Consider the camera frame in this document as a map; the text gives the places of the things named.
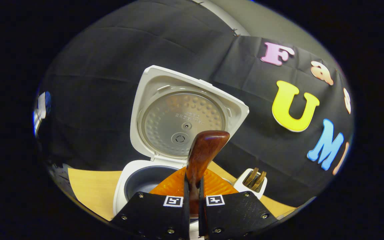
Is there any black backdrop cloth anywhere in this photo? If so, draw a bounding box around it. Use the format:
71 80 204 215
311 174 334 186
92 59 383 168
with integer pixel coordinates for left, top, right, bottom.
34 0 354 207

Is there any brown wooden spoon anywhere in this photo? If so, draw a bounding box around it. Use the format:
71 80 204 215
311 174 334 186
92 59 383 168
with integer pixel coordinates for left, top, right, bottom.
186 130 230 214

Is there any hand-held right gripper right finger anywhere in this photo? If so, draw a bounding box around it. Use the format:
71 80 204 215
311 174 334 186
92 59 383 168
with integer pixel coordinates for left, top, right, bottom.
198 168 279 240

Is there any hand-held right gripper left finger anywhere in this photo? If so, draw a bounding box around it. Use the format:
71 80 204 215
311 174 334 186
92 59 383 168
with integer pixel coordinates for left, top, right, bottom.
110 167 190 240

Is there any white toaster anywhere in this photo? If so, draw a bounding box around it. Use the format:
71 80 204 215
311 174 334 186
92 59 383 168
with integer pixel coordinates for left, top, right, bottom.
233 168 268 200

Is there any white rice cooker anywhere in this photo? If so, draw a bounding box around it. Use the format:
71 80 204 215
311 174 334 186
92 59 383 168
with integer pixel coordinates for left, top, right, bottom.
113 65 250 234

